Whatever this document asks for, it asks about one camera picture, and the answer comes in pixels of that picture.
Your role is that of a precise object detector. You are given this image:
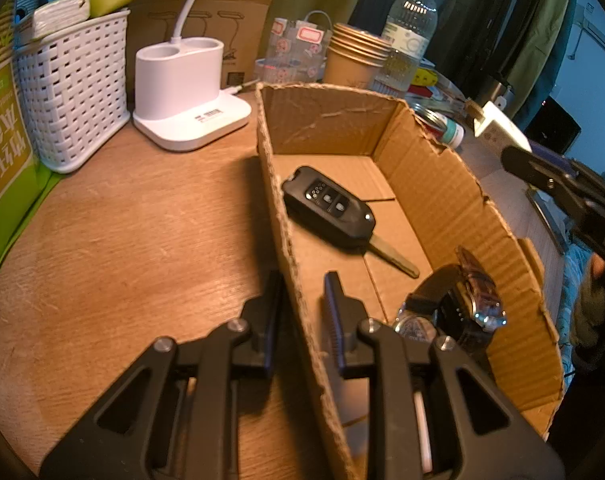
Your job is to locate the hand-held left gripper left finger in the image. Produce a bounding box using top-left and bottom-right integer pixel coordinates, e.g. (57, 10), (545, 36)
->
(38, 269), (288, 480)

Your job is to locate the glass jar with metal lid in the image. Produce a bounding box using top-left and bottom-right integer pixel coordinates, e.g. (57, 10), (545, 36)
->
(413, 105), (450, 137)

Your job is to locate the stack of brown paper cups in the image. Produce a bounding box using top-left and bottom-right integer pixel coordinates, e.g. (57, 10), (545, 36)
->
(322, 22), (392, 92)

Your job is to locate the stack of books and papers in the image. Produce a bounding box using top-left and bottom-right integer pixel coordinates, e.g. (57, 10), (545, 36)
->
(407, 62), (470, 106)

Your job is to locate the white woven plastic basket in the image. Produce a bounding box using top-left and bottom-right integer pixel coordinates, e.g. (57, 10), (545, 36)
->
(12, 8), (132, 175)

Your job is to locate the patterned gift bag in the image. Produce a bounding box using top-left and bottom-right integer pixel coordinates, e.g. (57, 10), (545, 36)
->
(255, 10), (334, 85)

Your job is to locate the black car key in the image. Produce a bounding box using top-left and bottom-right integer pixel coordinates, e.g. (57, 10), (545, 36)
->
(281, 165), (421, 278)

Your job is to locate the white tissue pack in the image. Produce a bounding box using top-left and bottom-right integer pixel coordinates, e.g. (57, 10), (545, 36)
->
(15, 0), (90, 46)

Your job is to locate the small white green-capped bottle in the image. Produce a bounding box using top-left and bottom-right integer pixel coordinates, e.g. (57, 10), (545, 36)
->
(442, 121), (466, 149)

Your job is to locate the hanging olive jacket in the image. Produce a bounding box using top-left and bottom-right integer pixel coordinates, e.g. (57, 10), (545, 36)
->
(502, 0), (575, 126)

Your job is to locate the small white box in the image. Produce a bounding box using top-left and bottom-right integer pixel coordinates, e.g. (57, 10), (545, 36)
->
(473, 101), (533, 155)

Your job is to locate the black strap wristwatch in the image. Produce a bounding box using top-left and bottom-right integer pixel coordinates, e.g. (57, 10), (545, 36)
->
(393, 246), (509, 356)

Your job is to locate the grey flat device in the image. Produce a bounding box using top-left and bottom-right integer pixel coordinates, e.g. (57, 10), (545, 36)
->
(526, 187), (568, 253)

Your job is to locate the black monitor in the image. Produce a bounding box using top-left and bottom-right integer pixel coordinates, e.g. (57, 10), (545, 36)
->
(525, 97), (582, 153)

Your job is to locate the brown cardboard lamp carton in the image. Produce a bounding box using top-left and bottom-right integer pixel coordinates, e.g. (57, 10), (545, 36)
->
(127, 0), (289, 88)

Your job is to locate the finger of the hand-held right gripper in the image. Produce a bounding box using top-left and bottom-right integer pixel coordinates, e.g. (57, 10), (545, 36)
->
(501, 145), (583, 198)

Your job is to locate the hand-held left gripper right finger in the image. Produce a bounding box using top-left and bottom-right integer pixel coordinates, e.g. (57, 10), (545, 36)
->
(322, 270), (567, 480)

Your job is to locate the clear plastic water bottle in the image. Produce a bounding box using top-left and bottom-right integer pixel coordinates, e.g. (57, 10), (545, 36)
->
(375, 0), (440, 98)

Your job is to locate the white desk lamp base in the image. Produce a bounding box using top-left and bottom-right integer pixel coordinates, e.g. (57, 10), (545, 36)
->
(132, 0), (253, 152)

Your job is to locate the brown cardboard box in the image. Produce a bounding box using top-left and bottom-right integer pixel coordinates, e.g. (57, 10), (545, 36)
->
(255, 81), (568, 480)

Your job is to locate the steel tumbler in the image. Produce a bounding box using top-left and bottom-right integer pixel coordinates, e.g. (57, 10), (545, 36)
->
(475, 72), (513, 111)

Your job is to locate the green printed package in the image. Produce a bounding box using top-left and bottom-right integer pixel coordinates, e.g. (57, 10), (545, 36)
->
(0, 0), (58, 291)

